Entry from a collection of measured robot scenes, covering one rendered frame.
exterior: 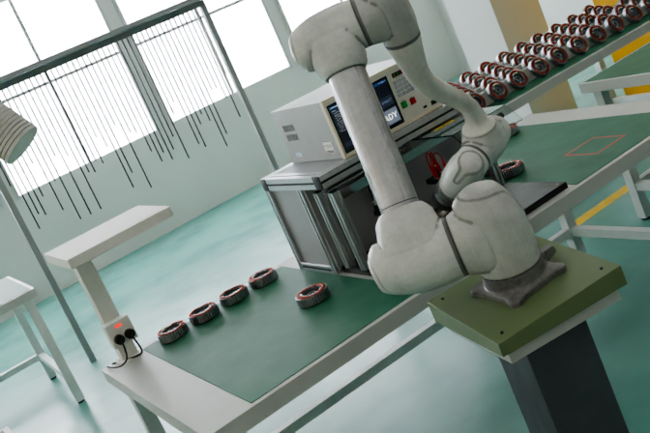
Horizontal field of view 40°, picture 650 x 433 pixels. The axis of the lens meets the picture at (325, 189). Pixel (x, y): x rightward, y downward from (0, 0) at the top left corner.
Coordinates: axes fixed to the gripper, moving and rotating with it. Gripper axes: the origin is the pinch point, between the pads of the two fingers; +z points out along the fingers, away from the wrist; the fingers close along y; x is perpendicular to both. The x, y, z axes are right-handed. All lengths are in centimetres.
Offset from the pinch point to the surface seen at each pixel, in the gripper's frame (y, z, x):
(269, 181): 22, 30, -48
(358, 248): 19.5, 10.4, -6.8
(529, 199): -31.2, -8.1, 12.9
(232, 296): 49, 56, -26
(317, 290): 34.6, 22.1, -4.6
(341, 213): 19.8, 3.8, -18.0
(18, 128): 86, 28, -107
